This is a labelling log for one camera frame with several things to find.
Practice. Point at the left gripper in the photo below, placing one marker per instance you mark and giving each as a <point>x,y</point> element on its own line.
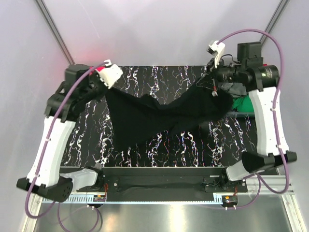
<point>95,76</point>

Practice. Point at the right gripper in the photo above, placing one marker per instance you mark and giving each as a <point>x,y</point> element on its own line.
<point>210,79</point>

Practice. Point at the black t-shirt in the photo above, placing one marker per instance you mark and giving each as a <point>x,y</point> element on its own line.
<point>137,119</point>

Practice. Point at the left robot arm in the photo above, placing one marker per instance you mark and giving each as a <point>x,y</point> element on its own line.
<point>61,115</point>

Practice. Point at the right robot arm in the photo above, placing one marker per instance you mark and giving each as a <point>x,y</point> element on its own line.
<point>262,85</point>

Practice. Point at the pink folded t-shirt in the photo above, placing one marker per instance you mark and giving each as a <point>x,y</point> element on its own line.
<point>98,69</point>

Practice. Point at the grey t-shirt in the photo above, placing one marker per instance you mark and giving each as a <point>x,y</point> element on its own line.
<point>234,89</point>

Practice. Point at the green t-shirt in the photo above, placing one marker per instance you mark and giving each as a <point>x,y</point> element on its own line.
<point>243,104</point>

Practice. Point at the clear plastic bin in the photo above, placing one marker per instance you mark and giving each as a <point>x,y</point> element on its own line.
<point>235,113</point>

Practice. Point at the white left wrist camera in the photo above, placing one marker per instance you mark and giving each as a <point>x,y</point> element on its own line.
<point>109,73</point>

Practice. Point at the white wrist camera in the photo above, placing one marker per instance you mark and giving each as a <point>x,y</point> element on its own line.
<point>109,73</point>
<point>216,49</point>

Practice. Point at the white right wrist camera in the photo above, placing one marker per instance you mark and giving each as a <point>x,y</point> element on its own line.
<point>216,49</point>

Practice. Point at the left aluminium corner post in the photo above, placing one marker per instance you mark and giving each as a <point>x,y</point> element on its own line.
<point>54,30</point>

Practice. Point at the aluminium corner post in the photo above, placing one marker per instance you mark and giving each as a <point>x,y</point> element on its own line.
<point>276,15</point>
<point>54,30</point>

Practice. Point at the right aluminium corner post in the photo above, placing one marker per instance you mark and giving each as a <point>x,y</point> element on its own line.
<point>276,15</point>

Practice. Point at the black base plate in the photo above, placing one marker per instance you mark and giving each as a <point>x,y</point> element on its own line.
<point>164,185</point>

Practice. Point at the aluminium frame rail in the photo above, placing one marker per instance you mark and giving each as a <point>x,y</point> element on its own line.
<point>98,195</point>

